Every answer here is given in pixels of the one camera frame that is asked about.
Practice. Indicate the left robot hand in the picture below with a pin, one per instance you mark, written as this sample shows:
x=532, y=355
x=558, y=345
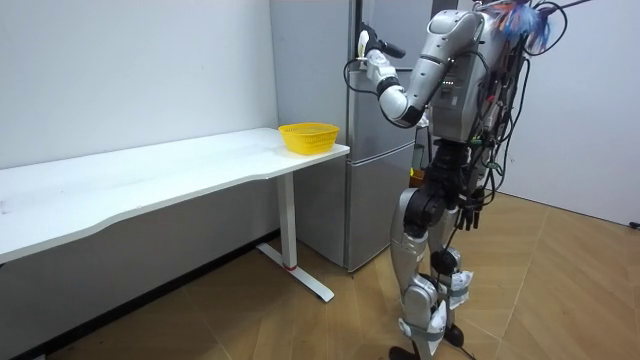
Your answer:
x=371, y=44

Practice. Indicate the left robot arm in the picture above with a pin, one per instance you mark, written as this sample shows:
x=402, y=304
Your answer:
x=431, y=67

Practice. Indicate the robot body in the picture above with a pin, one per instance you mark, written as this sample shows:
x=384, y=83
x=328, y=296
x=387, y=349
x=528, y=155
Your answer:
x=457, y=100

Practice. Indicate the yellow plastic basket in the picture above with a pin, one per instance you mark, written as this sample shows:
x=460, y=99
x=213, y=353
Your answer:
x=308, y=140

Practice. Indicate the grey fridge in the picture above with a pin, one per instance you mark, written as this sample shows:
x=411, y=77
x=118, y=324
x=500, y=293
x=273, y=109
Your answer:
x=370, y=200

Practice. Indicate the robot legs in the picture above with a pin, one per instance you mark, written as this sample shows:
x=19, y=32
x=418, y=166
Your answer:
x=407, y=250

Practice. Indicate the white desk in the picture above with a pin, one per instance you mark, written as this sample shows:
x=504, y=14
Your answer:
x=150, y=170

